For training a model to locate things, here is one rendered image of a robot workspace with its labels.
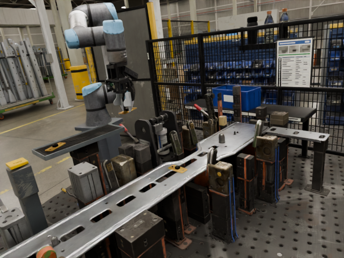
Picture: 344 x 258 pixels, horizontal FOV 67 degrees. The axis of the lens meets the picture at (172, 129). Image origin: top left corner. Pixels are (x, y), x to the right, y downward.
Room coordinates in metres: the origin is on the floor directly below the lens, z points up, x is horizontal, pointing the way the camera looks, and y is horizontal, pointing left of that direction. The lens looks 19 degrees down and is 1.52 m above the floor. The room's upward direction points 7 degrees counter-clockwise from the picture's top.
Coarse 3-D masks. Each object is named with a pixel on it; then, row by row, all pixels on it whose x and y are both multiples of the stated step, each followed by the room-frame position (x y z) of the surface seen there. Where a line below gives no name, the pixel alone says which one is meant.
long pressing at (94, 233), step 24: (216, 144) 1.21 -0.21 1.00; (240, 144) 1.18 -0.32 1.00; (192, 168) 0.98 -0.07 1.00; (120, 192) 0.86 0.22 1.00; (144, 192) 0.84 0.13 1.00; (168, 192) 0.83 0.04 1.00; (72, 216) 0.74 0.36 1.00; (96, 216) 0.74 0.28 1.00; (120, 216) 0.72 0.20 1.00; (48, 240) 0.64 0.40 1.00; (72, 240) 0.63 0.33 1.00; (96, 240) 0.62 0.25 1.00
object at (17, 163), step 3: (18, 159) 0.91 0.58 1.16; (21, 159) 0.91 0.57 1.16; (24, 159) 0.91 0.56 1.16; (9, 162) 0.89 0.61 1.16; (12, 162) 0.89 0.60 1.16; (15, 162) 0.89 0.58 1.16; (18, 162) 0.88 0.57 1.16; (21, 162) 0.88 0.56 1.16; (24, 162) 0.88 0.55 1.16; (27, 162) 0.89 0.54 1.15; (6, 165) 0.89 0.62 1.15; (9, 165) 0.86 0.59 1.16; (12, 165) 0.86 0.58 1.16; (15, 165) 0.86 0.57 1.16; (18, 165) 0.87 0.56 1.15; (21, 165) 0.87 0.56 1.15; (12, 168) 0.85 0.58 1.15
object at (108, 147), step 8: (112, 120) 1.53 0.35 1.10; (120, 120) 1.54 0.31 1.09; (80, 128) 1.46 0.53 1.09; (88, 128) 1.43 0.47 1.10; (112, 136) 1.47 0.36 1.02; (104, 144) 1.42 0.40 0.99; (112, 144) 1.46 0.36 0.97; (120, 144) 1.52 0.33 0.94; (104, 152) 1.42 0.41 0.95; (112, 152) 1.45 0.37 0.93; (104, 176) 1.42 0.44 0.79
